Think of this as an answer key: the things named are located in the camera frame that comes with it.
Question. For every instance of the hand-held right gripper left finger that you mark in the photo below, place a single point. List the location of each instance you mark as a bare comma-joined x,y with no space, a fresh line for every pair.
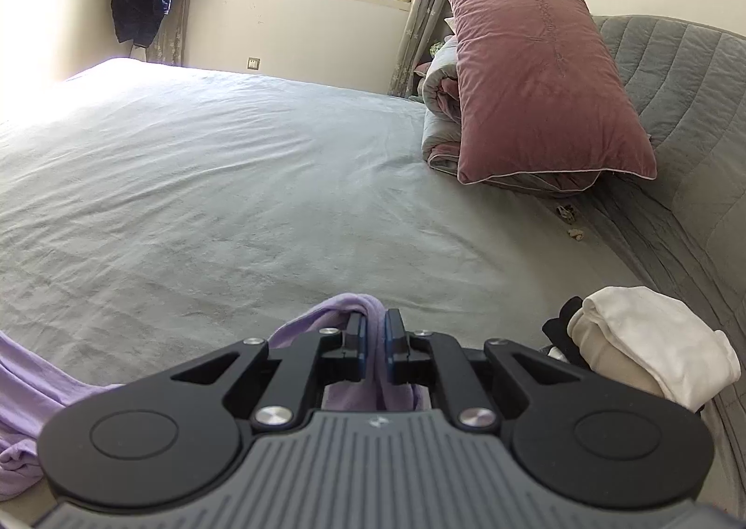
362,348

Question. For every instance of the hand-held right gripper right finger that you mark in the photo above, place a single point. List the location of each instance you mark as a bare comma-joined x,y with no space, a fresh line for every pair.
387,348

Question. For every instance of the lavender knit garment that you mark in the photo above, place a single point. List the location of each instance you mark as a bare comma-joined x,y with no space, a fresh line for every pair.
23,383

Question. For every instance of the black cloth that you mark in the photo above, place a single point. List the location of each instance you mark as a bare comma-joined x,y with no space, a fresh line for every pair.
559,331

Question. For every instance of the small tan scrap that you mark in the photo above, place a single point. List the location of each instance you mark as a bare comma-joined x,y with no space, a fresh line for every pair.
574,231

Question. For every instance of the folded grey pink quilt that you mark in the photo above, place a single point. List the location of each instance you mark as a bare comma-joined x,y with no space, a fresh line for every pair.
440,109

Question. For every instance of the white folded cloth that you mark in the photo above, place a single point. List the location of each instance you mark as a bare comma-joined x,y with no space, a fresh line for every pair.
653,342

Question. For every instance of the patterned green cushion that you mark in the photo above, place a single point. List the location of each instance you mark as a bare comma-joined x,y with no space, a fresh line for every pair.
435,48

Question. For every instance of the pink velvet pillow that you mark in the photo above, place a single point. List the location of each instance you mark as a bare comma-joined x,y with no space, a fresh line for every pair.
542,80

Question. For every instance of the grey quilted headboard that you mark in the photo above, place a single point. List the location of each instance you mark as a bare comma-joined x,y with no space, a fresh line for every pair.
693,156

